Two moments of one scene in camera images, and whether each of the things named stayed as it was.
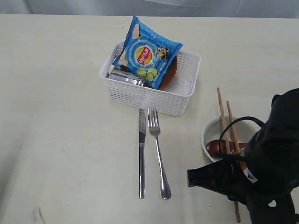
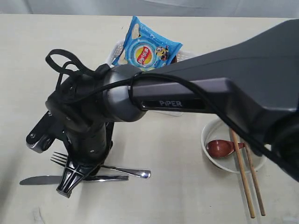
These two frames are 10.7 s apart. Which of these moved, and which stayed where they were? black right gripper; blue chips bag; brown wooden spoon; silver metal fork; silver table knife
Moved: black right gripper; silver table knife; silver metal fork
Stayed: brown wooden spoon; blue chips bag
